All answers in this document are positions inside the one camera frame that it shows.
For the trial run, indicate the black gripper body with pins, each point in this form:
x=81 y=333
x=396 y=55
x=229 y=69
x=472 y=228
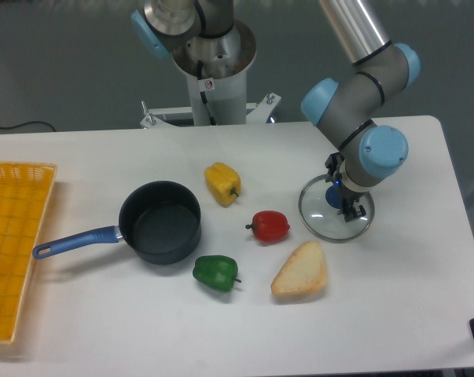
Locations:
x=342 y=191

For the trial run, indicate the glass pot lid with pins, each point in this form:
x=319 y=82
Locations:
x=325 y=221

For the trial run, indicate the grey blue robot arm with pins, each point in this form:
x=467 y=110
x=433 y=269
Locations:
x=341 y=111

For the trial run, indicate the slice of bread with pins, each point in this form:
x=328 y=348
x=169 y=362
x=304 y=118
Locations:
x=304 y=272

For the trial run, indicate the red bell pepper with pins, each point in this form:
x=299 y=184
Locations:
x=269 y=226

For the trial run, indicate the yellow bell pepper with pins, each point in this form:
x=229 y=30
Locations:
x=223 y=182

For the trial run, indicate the green bell pepper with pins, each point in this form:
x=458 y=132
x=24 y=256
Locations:
x=217 y=272

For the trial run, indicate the yellow woven basket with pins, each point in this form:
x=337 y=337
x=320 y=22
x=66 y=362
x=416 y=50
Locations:
x=25 y=190

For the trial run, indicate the dark saucepan blue handle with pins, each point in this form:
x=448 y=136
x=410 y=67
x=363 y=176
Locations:
x=160 y=221

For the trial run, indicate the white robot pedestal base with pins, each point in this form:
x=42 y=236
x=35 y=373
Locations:
x=216 y=77

